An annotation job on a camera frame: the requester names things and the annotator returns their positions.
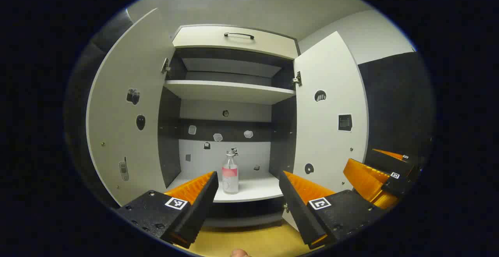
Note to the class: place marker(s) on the clear glass bottle pink label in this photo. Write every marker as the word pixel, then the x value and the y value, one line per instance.
pixel 230 179

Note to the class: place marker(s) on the metal door hinge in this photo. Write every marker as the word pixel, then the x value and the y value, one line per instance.
pixel 165 66
pixel 297 79
pixel 286 208

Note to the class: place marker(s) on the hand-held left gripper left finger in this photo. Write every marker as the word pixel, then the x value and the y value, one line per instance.
pixel 200 202

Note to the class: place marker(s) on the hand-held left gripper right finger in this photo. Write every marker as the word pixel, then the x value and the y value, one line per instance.
pixel 298 206

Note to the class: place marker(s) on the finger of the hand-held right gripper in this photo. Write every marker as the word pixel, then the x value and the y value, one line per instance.
pixel 395 186
pixel 390 162

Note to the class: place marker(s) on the white cabinet shelf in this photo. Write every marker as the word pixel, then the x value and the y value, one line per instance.
pixel 226 91
pixel 253 188

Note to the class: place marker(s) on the white cabinet door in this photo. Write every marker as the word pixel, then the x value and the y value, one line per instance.
pixel 128 132
pixel 331 151

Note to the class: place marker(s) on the white cabinet drawer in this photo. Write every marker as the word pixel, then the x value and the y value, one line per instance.
pixel 202 40

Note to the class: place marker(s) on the white grey cabinet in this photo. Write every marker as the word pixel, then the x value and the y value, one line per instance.
pixel 226 110

